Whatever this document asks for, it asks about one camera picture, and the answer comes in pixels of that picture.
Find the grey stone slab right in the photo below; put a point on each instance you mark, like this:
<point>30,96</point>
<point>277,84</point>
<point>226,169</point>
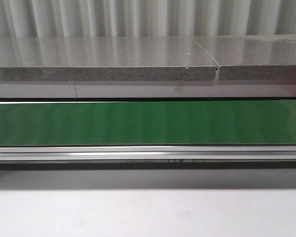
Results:
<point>251,57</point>

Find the grey stone slab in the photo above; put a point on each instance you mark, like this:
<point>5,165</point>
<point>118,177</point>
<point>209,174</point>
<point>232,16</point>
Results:
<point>251,57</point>
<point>103,59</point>

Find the aluminium conveyor frame rail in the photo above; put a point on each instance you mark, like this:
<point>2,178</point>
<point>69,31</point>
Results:
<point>147,157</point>

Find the grey stone slab left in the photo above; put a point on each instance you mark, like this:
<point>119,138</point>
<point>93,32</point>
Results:
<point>103,59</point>

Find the green conveyor belt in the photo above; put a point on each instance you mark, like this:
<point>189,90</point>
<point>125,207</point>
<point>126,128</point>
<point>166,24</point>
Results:
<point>149,123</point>

